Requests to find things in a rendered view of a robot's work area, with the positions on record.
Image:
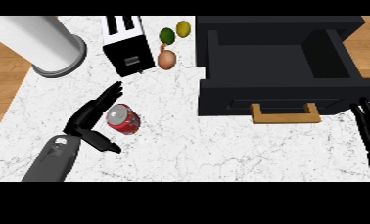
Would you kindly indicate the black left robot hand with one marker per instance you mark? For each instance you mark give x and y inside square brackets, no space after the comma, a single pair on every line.
[85,120]

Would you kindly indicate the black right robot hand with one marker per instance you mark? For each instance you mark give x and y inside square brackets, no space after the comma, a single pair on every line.
[361,117]

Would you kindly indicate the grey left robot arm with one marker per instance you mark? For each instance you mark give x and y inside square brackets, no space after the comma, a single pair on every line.
[51,159]

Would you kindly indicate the red soda can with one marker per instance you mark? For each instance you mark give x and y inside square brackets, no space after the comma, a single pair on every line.
[122,119]

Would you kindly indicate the dark grey drawer front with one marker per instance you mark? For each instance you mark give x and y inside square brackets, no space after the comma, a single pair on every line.
[281,97]

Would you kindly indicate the dark grey open drawer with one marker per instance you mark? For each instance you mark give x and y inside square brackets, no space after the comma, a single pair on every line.
[273,52]

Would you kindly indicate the black and white toaster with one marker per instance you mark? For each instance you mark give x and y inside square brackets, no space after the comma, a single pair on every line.
[127,50]

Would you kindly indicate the brown onion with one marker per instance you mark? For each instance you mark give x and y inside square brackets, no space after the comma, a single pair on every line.
[165,58]

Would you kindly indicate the green lime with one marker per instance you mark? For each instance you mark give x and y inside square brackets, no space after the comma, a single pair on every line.
[167,35]

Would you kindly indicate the yellow lemon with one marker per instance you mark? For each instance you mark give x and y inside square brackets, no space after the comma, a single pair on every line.
[182,28]

